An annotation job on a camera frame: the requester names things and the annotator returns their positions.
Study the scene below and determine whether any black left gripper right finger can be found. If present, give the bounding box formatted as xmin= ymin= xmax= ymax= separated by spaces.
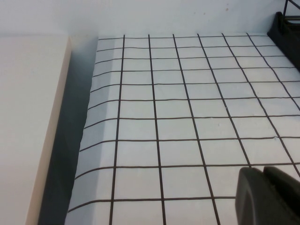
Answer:
xmin=263 ymin=165 xmax=300 ymax=203

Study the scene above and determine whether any white black-grid tablecloth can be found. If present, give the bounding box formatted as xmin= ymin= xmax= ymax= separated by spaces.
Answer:
xmin=64 ymin=32 xmax=300 ymax=225

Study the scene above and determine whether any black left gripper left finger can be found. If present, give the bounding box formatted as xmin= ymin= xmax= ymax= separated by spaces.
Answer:
xmin=235 ymin=166 xmax=300 ymax=225

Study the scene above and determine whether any black wire dish rack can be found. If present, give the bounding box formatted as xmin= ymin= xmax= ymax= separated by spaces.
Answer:
xmin=282 ymin=0 xmax=300 ymax=24

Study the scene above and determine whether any black plastic drain tray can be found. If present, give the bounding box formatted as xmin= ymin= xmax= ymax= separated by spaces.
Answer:
xmin=267 ymin=11 xmax=300 ymax=71

